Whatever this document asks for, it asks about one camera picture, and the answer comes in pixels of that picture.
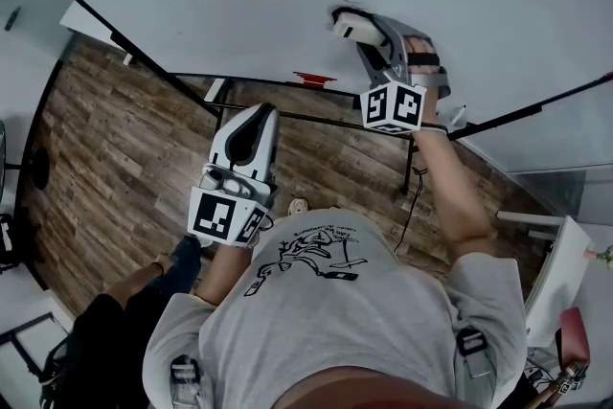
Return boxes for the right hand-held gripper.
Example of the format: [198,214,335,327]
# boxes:
[354,12,454,136]

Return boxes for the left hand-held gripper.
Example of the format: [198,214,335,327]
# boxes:
[187,102,283,249]

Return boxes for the white whiteboard eraser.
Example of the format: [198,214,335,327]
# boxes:
[329,6,383,46]

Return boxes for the person's right forearm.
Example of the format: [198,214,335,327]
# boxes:
[411,85,499,258]

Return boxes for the person's left forearm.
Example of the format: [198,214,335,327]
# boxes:
[193,239,256,306]

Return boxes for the person's right hand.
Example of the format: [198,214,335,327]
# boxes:
[401,34,442,76]

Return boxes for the red magnetic holder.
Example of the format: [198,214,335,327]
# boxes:
[292,71,339,89]

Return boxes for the white marker pen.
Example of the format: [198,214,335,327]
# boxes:
[448,104,469,131]

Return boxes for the person's grey printed t-shirt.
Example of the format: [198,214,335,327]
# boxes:
[142,208,529,409]

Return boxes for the white desk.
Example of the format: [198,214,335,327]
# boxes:
[59,0,134,66]

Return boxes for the black bag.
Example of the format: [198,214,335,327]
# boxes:
[0,213,21,275]

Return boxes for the white side table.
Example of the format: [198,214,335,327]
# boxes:
[495,209,596,347]

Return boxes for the black framed glass door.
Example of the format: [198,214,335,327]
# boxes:
[0,310,74,375]

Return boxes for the red mat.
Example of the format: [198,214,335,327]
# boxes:
[555,307,593,364]

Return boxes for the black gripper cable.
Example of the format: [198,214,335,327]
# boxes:
[394,166,431,254]

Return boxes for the grey harness strap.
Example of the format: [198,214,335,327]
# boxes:
[455,328,497,379]
[170,354,205,409]

